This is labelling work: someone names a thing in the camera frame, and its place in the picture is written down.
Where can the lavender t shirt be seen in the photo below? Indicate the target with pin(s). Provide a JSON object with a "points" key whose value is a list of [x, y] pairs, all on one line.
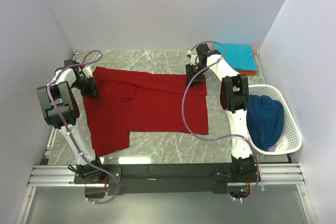
{"points": [[272, 148]]}

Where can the black base crossbar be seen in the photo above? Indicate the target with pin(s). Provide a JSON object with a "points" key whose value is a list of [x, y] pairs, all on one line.
{"points": [[175, 178]]}

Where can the folded turquoise t shirt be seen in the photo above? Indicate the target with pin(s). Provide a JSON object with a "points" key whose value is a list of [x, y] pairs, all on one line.
{"points": [[239, 57]]}

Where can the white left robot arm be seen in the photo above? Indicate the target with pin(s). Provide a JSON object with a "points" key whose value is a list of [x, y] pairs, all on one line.
{"points": [[60, 110]]}

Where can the folded orange t shirt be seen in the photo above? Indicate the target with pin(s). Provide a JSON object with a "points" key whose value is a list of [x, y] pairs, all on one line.
{"points": [[250, 73]]}

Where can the white plastic laundry basket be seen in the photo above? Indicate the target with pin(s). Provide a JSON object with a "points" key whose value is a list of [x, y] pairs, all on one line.
{"points": [[291, 139]]}

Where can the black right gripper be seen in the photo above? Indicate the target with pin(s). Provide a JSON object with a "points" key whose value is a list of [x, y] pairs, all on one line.
{"points": [[189, 74]]}

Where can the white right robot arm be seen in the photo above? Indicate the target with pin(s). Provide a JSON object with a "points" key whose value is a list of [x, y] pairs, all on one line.
{"points": [[234, 99]]}

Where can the navy blue t shirt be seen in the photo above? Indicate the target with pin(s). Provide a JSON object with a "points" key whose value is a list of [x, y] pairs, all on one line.
{"points": [[265, 121]]}

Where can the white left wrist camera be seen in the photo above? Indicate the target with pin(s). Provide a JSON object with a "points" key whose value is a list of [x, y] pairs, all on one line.
{"points": [[87, 72]]}

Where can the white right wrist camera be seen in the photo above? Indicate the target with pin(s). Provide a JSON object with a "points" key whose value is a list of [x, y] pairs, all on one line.
{"points": [[193, 59]]}

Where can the red t shirt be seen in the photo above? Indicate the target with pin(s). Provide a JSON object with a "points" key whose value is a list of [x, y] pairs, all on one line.
{"points": [[133, 101]]}

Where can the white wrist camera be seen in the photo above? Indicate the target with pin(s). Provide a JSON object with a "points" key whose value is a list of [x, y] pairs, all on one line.
{"points": [[87, 72], [193, 59]]}

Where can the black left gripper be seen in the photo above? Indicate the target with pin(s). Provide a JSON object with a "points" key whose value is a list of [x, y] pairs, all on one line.
{"points": [[92, 92]]}

